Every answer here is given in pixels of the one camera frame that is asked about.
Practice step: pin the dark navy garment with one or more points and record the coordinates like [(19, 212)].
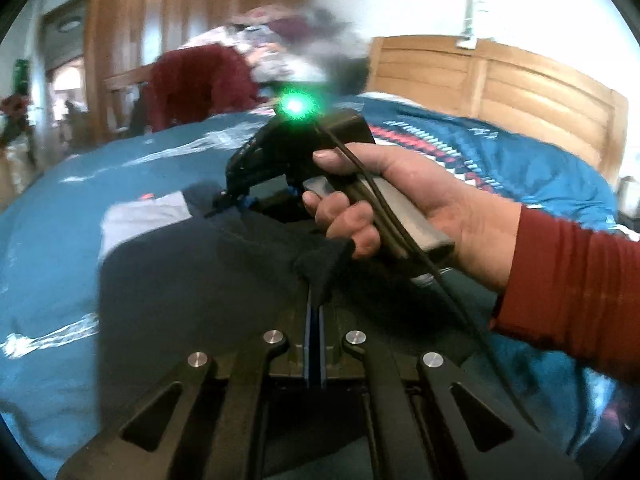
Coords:
[(200, 270)]

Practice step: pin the person's right forearm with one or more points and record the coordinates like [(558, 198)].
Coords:
[(575, 285)]

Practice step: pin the wooden chair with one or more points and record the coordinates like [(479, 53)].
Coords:
[(116, 105)]

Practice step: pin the blue patterned bedspread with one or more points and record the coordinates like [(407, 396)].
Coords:
[(50, 240)]

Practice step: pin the wooden headboard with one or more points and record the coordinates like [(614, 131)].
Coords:
[(525, 90)]

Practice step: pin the wooden wardrobe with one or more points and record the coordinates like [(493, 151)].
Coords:
[(165, 5)]

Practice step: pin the person's right hand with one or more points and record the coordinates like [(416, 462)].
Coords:
[(450, 200)]

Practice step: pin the light grey cloth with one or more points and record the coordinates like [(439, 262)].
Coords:
[(142, 220)]

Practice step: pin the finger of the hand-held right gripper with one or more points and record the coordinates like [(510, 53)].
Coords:
[(235, 201)]

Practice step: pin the green box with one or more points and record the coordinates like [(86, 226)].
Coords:
[(21, 74)]

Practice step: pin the pile of clothes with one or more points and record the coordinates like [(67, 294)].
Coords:
[(282, 52)]

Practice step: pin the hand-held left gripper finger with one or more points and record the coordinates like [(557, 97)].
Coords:
[(309, 345), (321, 345)]

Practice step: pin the ceiling lamp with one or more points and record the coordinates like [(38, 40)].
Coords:
[(72, 24)]

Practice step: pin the dark red garment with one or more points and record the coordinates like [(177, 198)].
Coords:
[(200, 82)]

